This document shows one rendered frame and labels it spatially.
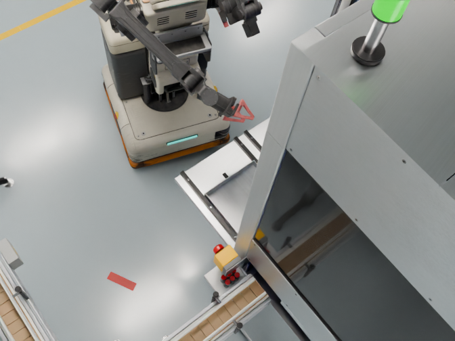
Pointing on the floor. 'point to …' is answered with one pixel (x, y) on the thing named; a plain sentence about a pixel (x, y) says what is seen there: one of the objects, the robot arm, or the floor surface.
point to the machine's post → (277, 137)
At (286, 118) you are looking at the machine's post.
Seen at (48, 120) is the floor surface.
